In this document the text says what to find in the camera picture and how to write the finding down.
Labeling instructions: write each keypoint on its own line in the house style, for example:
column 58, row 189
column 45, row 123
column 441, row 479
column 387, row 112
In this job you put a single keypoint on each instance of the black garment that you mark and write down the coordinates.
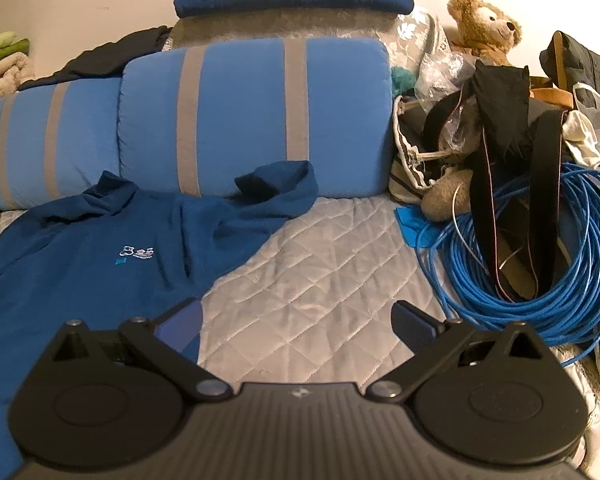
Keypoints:
column 105, row 57

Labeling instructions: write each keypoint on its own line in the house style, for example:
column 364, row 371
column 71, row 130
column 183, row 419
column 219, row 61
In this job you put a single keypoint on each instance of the striped canvas bag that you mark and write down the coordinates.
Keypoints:
column 405, row 160

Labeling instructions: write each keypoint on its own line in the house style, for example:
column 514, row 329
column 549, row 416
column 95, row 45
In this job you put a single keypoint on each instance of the blue grey-striped pillow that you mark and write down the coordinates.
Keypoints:
column 25, row 145
column 240, row 120

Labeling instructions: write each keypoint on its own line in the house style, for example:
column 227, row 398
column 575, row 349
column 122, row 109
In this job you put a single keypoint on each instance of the blue paper piece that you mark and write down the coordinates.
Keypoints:
column 410, row 230

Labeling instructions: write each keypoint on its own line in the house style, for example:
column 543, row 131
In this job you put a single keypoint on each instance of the beige fluffy blanket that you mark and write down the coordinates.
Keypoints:
column 0, row 80

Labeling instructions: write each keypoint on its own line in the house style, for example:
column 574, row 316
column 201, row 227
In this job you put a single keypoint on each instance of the black cloth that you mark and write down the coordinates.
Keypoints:
column 500, row 105

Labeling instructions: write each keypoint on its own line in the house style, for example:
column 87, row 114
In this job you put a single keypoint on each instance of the teal fluffy cloth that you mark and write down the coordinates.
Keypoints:
column 402, row 80

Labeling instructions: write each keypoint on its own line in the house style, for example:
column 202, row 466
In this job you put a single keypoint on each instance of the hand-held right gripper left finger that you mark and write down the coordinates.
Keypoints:
column 180, row 331

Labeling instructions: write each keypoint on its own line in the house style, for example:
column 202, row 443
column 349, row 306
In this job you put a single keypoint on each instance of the dark blue sweatshirt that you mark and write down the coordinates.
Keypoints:
column 80, row 250

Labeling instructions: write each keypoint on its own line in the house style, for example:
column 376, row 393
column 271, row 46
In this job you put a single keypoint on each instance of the tan plush toy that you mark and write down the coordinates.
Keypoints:
column 445, row 195

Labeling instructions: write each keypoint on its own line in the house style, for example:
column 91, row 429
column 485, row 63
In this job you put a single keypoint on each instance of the light green quilt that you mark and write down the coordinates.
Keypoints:
column 0, row 49

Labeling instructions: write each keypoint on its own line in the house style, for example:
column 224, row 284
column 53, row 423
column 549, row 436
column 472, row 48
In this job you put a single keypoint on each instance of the grey floral pillow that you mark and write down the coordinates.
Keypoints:
column 280, row 27

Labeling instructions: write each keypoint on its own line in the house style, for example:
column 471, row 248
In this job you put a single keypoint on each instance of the cream cloth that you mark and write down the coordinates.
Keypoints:
column 580, row 140

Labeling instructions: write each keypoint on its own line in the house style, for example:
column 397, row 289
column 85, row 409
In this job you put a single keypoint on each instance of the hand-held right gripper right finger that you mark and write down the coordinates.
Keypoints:
column 411, row 327

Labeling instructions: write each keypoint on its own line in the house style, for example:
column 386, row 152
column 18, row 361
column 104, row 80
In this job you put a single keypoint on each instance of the crumpled clear plastic bag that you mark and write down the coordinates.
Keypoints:
column 440, row 70

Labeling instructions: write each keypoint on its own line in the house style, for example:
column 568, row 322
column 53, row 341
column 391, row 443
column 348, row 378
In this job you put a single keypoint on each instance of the brown teddy bear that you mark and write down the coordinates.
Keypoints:
column 485, row 20

